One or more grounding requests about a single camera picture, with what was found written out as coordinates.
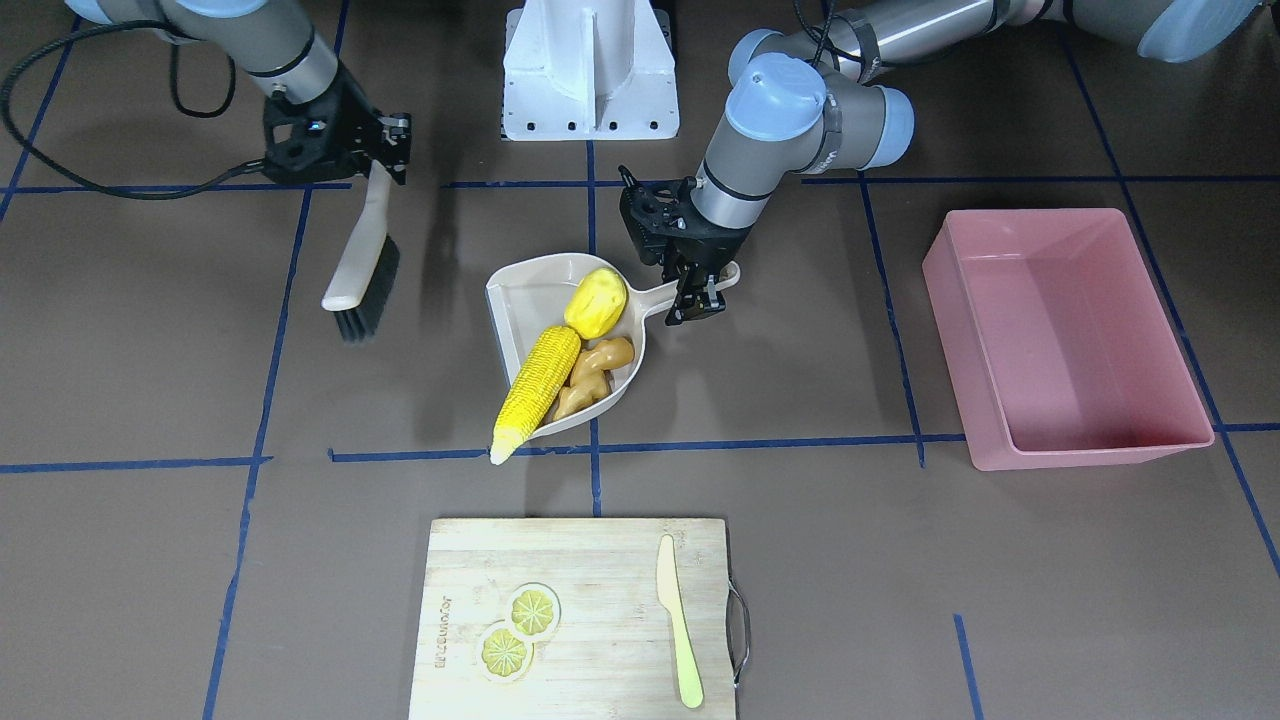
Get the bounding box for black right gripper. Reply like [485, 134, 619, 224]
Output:
[262, 64, 413, 186]

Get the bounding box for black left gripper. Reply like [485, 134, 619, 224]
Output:
[618, 167, 750, 325]

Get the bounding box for brown toy ginger root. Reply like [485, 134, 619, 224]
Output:
[550, 337, 635, 421]

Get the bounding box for beige hand brush black bristles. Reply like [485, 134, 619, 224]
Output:
[321, 161, 401, 346]

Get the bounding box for beige plastic dustpan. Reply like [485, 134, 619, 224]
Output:
[485, 252, 742, 439]

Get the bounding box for yellow toy corn cob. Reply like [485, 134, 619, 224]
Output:
[489, 325, 582, 465]

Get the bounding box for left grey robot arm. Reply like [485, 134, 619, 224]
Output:
[620, 1, 1256, 325]

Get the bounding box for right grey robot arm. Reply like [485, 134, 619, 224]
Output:
[67, 1, 412, 184]

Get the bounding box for pink plastic bin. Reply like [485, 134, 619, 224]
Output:
[922, 208, 1215, 471]

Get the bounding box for toy lemon slice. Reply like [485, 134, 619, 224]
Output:
[476, 623, 536, 683]
[506, 582, 562, 643]

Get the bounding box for wooden cutting board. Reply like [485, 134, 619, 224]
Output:
[408, 518, 741, 719]

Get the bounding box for yellow plastic toy knife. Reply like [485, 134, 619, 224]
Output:
[655, 534, 705, 708]

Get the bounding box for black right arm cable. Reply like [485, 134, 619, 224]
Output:
[0, 20, 276, 201]

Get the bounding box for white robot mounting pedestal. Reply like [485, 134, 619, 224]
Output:
[500, 1, 681, 142]

